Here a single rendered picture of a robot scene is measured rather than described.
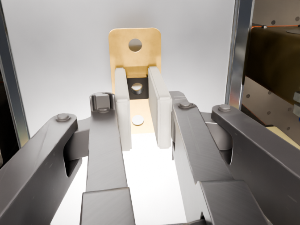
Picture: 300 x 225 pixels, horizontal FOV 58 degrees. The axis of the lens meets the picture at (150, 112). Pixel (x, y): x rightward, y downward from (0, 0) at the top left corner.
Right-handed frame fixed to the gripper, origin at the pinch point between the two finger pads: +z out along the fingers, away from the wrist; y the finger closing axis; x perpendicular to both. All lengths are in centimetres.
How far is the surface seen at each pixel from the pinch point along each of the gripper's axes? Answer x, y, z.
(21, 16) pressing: 4.9, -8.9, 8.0
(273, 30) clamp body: 2.9, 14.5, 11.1
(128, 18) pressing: 4.6, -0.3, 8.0
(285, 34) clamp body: 2.9, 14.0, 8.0
